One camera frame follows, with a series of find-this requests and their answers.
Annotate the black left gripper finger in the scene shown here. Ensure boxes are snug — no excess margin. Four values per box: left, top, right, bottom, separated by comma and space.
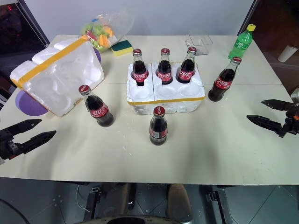
21, 130, 57, 154
4, 119, 43, 139

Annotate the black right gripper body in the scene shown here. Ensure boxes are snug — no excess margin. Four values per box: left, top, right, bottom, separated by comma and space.
281, 102, 299, 139

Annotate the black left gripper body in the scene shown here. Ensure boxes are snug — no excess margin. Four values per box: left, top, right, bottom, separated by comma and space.
0, 129, 24, 161

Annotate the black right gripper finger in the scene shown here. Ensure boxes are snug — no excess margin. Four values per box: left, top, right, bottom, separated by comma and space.
246, 115, 285, 138
261, 99, 293, 111

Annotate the glass cola bottle red label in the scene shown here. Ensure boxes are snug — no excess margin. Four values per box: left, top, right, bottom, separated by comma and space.
156, 48, 174, 85
130, 48, 150, 87
149, 106, 169, 147
207, 56, 242, 102
175, 46, 197, 84
78, 84, 115, 128

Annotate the large white foam block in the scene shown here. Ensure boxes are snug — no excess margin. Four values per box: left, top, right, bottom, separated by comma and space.
9, 38, 105, 117

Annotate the white foam bottle tray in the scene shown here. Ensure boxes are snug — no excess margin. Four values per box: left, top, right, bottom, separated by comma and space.
127, 62, 206, 116

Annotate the purple round mat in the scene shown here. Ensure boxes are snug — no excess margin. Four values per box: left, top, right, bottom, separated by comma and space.
92, 48, 102, 66
14, 90, 48, 117

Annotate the white cylindrical cup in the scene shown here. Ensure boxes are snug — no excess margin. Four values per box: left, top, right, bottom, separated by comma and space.
278, 45, 299, 63

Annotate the green soda bottle yellow cap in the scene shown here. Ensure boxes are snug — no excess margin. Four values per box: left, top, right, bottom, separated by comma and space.
228, 24, 256, 62

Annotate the clear plastic container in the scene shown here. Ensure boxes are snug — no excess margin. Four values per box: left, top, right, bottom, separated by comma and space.
185, 30, 213, 56

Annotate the clear bag of colourful pieces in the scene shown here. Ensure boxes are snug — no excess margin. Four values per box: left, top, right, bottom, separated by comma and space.
80, 9, 135, 54

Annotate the yellow green sponge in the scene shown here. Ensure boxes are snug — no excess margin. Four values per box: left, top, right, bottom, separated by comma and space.
110, 40, 133, 57

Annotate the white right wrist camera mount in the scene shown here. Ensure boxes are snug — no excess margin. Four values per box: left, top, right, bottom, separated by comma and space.
290, 87, 299, 104

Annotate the thin white cable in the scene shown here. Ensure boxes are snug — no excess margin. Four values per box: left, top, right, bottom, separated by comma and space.
76, 183, 91, 213

